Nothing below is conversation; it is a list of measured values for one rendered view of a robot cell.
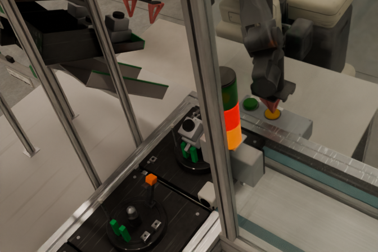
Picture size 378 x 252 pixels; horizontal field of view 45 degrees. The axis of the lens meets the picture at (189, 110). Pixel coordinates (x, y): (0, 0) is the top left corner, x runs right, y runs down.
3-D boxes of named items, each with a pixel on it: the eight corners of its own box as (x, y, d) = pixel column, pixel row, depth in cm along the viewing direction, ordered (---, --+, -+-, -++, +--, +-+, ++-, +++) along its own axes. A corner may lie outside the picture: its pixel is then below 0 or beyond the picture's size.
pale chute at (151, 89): (135, 80, 140) (140, 67, 139) (162, 99, 132) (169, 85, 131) (58, 64, 118) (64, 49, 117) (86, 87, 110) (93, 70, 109)
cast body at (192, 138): (198, 121, 116) (187, 109, 111) (212, 127, 114) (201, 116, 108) (181, 149, 115) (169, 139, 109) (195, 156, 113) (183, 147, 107)
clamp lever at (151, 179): (149, 198, 108) (151, 172, 105) (155, 202, 107) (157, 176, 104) (138, 206, 106) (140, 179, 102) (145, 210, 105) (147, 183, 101)
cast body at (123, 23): (121, 34, 122) (124, 9, 119) (130, 40, 120) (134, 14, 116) (94, 37, 117) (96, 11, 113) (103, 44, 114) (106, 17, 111)
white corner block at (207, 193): (209, 189, 113) (207, 179, 110) (224, 197, 111) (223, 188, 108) (198, 203, 111) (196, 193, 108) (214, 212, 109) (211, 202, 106)
